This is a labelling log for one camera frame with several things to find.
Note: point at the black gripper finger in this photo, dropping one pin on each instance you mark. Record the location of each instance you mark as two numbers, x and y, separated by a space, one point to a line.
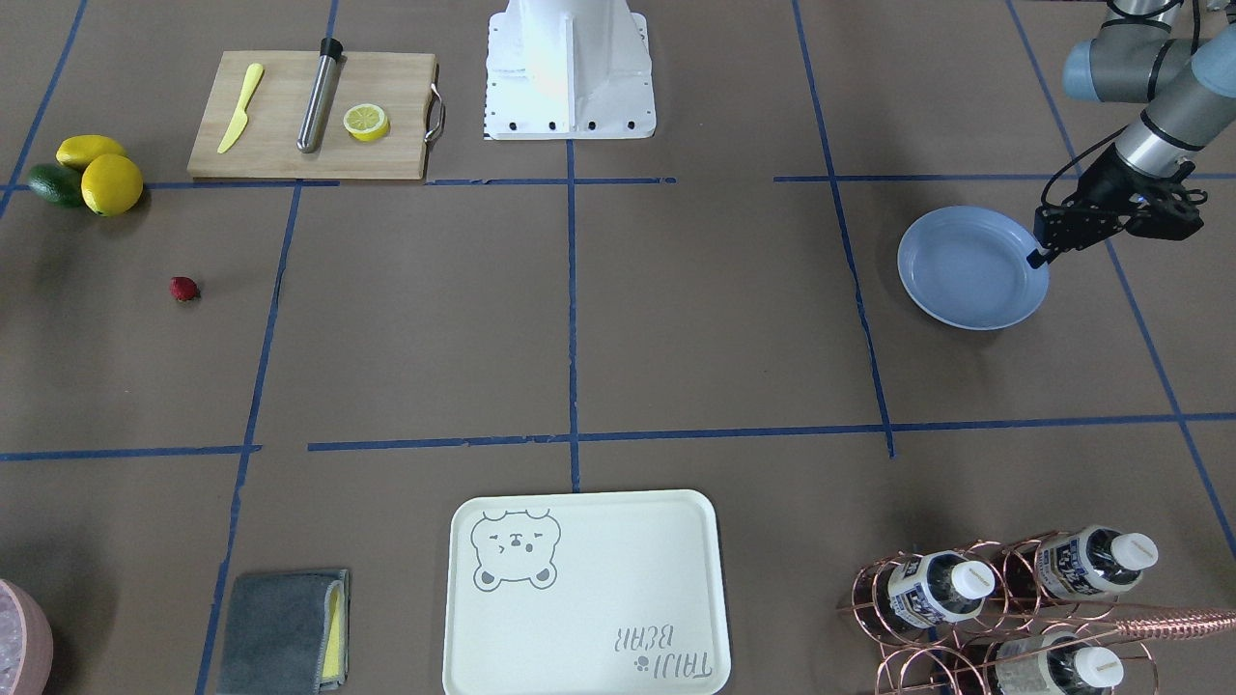
1039 258

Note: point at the blue plate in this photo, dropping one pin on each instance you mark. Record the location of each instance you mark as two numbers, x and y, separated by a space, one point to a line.
968 267

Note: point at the pink ice bowl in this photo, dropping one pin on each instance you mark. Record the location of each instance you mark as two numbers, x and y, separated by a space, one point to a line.
28 647

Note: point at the red strawberry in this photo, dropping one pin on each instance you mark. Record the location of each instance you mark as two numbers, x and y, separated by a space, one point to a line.
185 289

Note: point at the cream bear tray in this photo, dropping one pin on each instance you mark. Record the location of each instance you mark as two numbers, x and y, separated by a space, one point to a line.
616 592

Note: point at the bottle white cap front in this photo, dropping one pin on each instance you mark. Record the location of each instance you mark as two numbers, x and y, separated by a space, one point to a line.
1054 663

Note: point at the bottle white cap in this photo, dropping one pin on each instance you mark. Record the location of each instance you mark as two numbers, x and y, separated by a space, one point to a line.
937 589
1097 561
1054 663

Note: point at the copper wire bottle rack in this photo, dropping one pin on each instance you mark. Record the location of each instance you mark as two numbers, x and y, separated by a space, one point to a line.
954 659

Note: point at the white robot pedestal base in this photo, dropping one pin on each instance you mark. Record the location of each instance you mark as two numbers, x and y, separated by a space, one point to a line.
569 70

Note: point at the yellow plastic knife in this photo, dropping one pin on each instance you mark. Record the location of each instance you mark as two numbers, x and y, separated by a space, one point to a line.
240 118

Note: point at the yellow lemon upper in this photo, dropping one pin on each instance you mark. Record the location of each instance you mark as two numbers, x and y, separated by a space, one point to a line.
78 151

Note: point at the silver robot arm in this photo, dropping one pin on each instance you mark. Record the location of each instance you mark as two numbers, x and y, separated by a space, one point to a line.
1184 88

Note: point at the steel muddler black tip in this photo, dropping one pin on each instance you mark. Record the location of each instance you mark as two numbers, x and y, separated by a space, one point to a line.
310 135

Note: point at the lemon half slice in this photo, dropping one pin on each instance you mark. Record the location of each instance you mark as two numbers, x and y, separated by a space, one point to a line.
366 122

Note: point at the yellow lemon round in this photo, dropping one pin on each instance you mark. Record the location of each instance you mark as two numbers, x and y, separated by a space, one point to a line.
111 185

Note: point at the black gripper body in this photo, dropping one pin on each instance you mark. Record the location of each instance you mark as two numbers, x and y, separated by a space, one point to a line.
1108 181

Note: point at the green avocado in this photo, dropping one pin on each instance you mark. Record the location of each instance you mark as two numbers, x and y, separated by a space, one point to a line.
56 184

